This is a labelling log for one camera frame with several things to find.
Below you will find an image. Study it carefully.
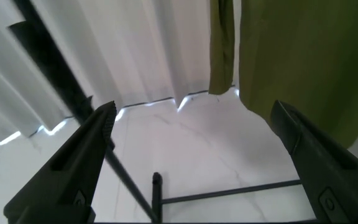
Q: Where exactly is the white curtain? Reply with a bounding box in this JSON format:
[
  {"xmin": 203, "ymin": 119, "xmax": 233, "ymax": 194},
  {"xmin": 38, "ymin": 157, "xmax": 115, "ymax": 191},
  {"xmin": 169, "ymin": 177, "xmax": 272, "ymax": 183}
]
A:
[{"xmin": 0, "ymin": 0, "xmax": 241, "ymax": 146}]

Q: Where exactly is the green printed shirt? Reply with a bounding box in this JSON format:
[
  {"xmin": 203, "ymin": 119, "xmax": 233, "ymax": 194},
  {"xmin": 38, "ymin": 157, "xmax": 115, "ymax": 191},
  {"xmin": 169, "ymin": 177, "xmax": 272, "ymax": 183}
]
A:
[{"xmin": 208, "ymin": 0, "xmax": 358, "ymax": 149}]

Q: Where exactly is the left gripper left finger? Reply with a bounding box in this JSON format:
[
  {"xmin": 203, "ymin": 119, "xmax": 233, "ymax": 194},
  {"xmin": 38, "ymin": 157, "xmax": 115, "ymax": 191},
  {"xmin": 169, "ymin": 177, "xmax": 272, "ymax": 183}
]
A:
[{"xmin": 3, "ymin": 100, "xmax": 117, "ymax": 223}]

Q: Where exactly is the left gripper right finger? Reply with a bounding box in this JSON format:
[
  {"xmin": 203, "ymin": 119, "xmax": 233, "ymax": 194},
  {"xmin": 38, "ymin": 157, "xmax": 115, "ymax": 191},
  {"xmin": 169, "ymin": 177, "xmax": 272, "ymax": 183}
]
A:
[{"xmin": 269, "ymin": 99, "xmax": 358, "ymax": 223}]

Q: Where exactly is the black clothes rack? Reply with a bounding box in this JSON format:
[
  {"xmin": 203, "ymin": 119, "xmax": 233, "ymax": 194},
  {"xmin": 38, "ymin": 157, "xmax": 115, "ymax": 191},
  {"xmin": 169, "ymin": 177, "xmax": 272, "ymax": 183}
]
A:
[{"xmin": 7, "ymin": 0, "xmax": 303, "ymax": 223}]

